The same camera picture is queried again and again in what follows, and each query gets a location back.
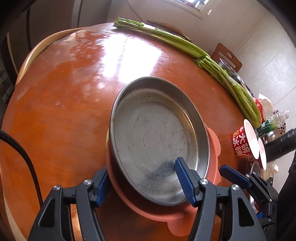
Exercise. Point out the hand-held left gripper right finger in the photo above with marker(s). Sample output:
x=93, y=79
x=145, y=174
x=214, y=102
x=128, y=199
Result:
x=185, y=180

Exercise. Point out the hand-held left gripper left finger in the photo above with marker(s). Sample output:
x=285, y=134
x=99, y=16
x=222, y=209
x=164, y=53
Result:
x=103, y=185

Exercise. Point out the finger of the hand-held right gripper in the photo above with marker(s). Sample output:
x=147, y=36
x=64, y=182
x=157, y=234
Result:
x=233, y=173
x=262, y=213

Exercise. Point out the large steel bowl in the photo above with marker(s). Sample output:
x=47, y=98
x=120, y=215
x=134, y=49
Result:
x=254, y=168

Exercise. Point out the pink plastic plate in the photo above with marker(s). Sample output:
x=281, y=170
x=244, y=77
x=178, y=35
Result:
x=212, y=166

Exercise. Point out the red and white paper bowl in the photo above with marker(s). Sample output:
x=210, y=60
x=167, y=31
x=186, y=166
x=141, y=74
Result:
x=262, y=153
x=241, y=143

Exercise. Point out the round steel pan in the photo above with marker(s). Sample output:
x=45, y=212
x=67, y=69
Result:
x=150, y=139

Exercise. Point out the clear green-label plastic bottle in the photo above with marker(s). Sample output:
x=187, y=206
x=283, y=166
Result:
x=268, y=125

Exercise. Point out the spotted cloth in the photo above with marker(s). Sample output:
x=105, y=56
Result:
x=281, y=130

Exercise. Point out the red packet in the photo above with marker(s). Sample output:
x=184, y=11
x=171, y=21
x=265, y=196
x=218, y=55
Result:
x=259, y=106

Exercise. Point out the thick celery bunch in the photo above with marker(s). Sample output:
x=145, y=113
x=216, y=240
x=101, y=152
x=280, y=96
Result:
x=231, y=90

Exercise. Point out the small steel bowl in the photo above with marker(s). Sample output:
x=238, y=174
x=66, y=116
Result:
x=231, y=71

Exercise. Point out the brown wooden chair with cutout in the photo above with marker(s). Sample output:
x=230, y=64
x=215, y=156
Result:
x=222, y=53

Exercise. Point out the thin celery bunch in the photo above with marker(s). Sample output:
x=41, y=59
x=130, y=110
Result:
x=161, y=37

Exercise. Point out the pale wooden chair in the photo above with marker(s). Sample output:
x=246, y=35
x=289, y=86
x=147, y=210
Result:
x=30, y=58

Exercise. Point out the dark refrigerator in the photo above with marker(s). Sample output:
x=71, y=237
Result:
x=97, y=11

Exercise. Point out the window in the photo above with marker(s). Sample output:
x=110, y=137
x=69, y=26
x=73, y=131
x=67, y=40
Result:
x=196, y=3

